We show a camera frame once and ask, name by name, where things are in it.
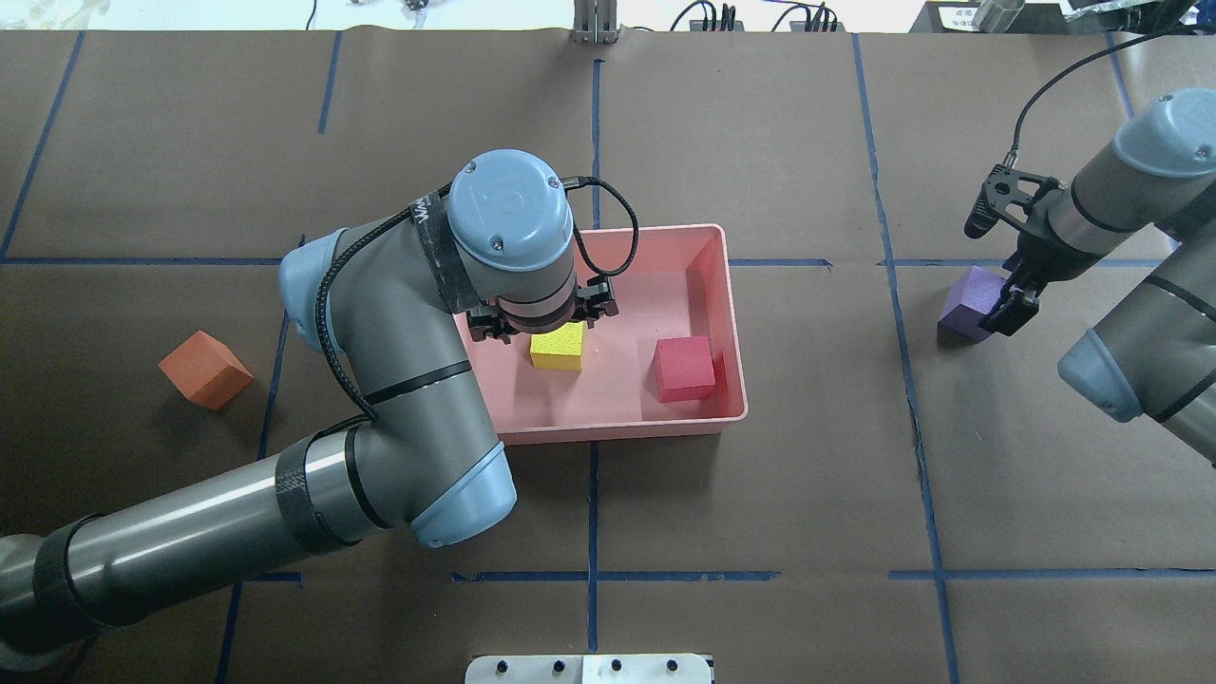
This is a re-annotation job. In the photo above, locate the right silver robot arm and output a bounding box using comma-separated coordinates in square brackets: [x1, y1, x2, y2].
[964, 86, 1215, 460]

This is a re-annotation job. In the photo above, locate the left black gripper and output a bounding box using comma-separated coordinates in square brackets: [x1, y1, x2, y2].
[465, 275, 619, 344]

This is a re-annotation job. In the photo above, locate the white mounting plate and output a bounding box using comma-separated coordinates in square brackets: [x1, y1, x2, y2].
[465, 654, 716, 683]

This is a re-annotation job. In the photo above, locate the aluminium frame post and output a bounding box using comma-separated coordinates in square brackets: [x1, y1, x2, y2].
[570, 0, 620, 45]

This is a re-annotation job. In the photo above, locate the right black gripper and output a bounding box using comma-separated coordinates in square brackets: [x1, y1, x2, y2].
[978, 214, 1070, 336]

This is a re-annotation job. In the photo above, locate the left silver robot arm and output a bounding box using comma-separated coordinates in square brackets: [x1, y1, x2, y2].
[2, 150, 638, 673]

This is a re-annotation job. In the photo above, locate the orange foam block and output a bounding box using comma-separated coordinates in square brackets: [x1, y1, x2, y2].
[158, 330, 255, 411]

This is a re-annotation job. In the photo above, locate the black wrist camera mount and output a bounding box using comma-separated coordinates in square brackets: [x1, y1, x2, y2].
[963, 164, 1062, 239]

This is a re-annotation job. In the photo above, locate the yellow foam block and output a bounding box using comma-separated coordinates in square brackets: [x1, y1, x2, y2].
[529, 323, 586, 372]

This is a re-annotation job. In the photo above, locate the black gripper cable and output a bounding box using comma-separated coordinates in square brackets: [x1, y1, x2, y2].
[1007, 0, 1198, 170]

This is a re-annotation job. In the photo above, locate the purple foam block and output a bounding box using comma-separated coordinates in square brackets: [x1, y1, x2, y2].
[938, 267, 1006, 343]

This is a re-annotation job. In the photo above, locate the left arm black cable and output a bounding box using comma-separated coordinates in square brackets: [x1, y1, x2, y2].
[315, 176, 641, 424]

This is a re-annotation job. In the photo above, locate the pink plastic bin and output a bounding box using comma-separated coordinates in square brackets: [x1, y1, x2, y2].
[455, 224, 749, 445]

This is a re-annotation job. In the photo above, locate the pink-red foam block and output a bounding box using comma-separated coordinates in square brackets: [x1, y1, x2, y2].
[653, 336, 717, 404]

